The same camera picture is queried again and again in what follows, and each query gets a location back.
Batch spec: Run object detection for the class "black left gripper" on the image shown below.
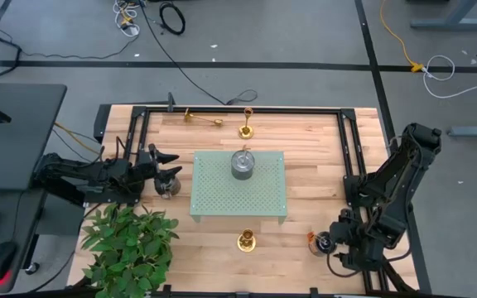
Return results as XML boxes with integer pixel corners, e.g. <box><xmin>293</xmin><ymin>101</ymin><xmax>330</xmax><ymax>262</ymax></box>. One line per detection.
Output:
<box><xmin>130</xmin><ymin>142</ymin><xmax>184</xmax><ymax>185</ymax></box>

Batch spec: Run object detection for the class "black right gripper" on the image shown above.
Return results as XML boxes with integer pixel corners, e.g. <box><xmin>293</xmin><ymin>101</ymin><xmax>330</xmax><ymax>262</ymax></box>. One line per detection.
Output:
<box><xmin>320</xmin><ymin>209</ymin><xmax>366</xmax><ymax>255</ymax></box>

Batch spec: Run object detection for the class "grey metal candle jar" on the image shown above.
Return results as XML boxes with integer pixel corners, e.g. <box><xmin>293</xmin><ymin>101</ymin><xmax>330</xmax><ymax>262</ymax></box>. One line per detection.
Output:
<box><xmin>229</xmin><ymin>144</ymin><xmax>256</xmax><ymax>181</ymax></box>
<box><xmin>306</xmin><ymin>230</ymin><xmax>339</xmax><ymax>257</ymax></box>
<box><xmin>154</xmin><ymin>174</ymin><xmax>181</xmax><ymax>200</ymax></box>

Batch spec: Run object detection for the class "short brass goblet candlestick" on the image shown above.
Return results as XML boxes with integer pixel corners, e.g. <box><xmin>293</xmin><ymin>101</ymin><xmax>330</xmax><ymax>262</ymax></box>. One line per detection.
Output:
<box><xmin>238</xmin><ymin>106</ymin><xmax>255</xmax><ymax>140</ymax></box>

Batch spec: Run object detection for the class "green perforated metal shelf riser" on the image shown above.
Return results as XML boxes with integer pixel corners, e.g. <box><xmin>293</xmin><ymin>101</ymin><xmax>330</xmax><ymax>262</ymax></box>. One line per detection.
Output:
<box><xmin>190</xmin><ymin>150</ymin><xmax>288</xmax><ymax>225</ymax></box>

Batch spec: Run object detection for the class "black table end plate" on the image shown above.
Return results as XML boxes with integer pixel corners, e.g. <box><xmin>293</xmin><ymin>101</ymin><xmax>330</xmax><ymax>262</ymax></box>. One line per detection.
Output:
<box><xmin>93</xmin><ymin>103</ymin><xmax>113</xmax><ymax>144</ymax></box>

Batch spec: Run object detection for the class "tall brass wide-base candlestick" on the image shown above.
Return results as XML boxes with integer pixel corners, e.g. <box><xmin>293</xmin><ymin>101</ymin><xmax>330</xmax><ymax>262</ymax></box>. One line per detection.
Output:
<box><xmin>236</xmin><ymin>228</ymin><xmax>258</xmax><ymax>253</ymax></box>

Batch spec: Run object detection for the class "green leafy potted plant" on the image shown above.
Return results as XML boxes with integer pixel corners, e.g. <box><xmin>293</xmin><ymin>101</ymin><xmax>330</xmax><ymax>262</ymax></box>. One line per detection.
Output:
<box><xmin>79</xmin><ymin>202</ymin><xmax>181</xmax><ymax>298</ymax></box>

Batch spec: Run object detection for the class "dark grey desk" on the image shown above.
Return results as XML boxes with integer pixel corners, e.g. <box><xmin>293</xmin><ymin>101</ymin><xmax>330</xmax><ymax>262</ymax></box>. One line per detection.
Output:
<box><xmin>0</xmin><ymin>84</ymin><xmax>68</xmax><ymax>191</ymax></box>

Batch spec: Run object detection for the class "black low desk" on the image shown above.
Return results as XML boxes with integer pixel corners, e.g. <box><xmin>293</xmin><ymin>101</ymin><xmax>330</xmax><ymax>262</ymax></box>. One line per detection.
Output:
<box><xmin>0</xmin><ymin>189</ymin><xmax>47</xmax><ymax>293</ymax></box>

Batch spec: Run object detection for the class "grey desk foot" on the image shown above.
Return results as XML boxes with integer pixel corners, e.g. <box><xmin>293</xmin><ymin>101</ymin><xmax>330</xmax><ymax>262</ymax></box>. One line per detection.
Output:
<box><xmin>446</xmin><ymin>122</ymin><xmax>477</xmax><ymax>138</ymax></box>
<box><xmin>410</xmin><ymin>0</ymin><xmax>477</xmax><ymax>32</ymax></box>

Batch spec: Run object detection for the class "black computer mouse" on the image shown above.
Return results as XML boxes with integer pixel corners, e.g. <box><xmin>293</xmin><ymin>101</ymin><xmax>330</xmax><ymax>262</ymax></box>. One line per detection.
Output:
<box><xmin>0</xmin><ymin>241</ymin><xmax>18</xmax><ymax>285</ymax></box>

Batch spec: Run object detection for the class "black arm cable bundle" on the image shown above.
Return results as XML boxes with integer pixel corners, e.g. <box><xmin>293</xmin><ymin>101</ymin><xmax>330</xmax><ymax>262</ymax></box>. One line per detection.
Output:
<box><xmin>381</xmin><ymin>264</ymin><xmax>416</xmax><ymax>296</ymax></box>

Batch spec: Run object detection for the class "thin yellow cable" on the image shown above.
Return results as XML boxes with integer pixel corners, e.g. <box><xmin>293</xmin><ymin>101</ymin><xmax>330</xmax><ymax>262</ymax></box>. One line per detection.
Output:
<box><xmin>54</xmin><ymin>122</ymin><xmax>103</xmax><ymax>156</ymax></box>

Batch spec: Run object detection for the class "long black floor cable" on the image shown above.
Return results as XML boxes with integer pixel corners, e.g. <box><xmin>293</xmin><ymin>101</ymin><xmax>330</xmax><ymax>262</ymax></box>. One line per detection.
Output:
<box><xmin>137</xmin><ymin>0</ymin><xmax>259</xmax><ymax>107</ymax></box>

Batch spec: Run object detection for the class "black aluminium table frame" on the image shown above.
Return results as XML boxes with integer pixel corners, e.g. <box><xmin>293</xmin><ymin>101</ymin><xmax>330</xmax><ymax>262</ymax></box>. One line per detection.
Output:
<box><xmin>124</xmin><ymin>105</ymin><xmax>389</xmax><ymax>293</ymax></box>

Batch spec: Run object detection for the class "thin black floor cable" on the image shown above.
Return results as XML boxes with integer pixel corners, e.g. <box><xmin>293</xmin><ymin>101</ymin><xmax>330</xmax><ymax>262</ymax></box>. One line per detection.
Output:
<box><xmin>0</xmin><ymin>35</ymin><xmax>140</xmax><ymax>61</ymax></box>

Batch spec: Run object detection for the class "white and yellow cable bundle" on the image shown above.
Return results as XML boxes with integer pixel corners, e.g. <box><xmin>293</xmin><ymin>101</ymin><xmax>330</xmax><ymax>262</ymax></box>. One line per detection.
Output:
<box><xmin>112</xmin><ymin>0</ymin><xmax>141</xmax><ymax>38</ymax></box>

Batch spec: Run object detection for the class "coiled black cable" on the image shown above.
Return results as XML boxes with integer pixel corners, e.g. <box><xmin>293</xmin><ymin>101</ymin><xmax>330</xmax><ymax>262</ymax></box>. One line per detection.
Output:
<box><xmin>158</xmin><ymin>2</ymin><xmax>186</xmax><ymax>36</ymax></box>

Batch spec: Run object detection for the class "white floor cable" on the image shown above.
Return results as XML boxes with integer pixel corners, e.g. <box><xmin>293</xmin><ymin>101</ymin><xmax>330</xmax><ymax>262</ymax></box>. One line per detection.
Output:
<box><xmin>422</xmin><ymin>55</ymin><xmax>477</xmax><ymax>100</ymax></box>

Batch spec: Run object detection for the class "yellow extension cable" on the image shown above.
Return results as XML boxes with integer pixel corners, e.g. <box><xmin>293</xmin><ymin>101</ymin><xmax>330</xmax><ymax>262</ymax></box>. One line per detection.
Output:
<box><xmin>378</xmin><ymin>0</ymin><xmax>426</xmax><ymax>74</ymax></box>

